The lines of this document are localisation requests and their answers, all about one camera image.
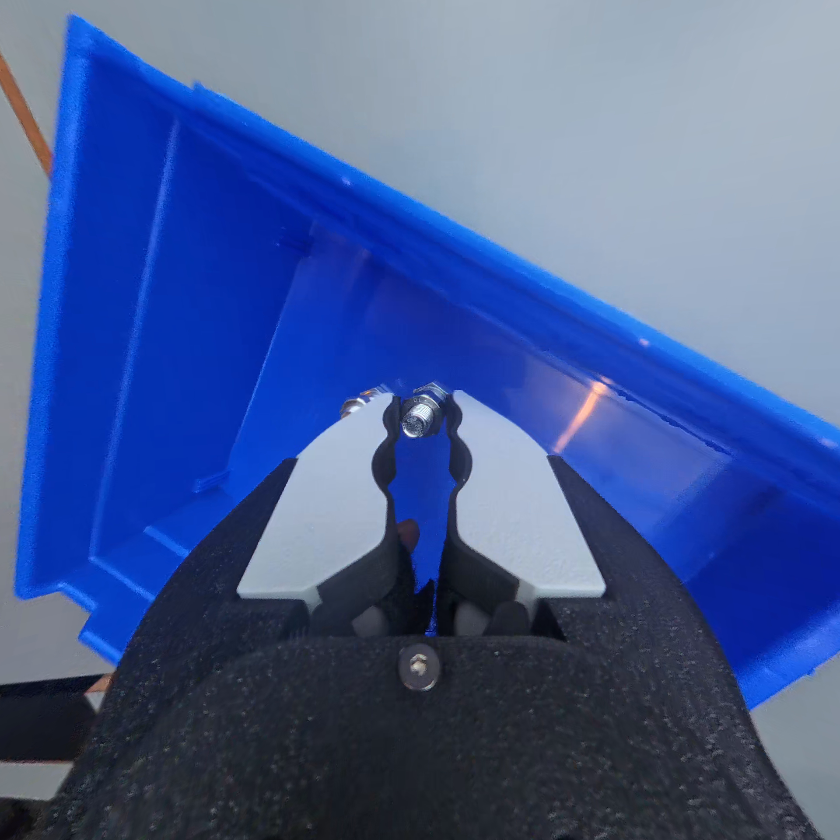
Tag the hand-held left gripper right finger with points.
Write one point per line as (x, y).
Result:
(525, 518)

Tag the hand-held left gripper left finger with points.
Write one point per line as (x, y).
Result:
(315, 518)

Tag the silver hex bolt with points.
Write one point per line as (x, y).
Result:
(420, 423)
(358, 401)

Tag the blue plastic bin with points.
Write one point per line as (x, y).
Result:
(197, 328)

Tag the person's left hand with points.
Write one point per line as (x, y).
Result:
(409, 535)

